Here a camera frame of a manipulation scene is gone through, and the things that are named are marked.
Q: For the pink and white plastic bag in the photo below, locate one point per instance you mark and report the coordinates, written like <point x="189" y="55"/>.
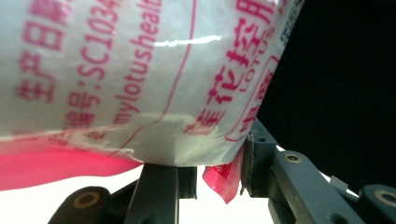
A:
<point x="124" y="77"/>

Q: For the black curtain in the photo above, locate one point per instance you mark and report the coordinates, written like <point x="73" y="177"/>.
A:
<point x="342" y="77"/>

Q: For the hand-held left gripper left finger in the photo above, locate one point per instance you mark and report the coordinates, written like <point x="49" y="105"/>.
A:
<point x="162" y="193"/>

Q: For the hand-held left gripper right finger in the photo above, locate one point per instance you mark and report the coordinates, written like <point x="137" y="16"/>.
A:
<point x="260" y="165"/>

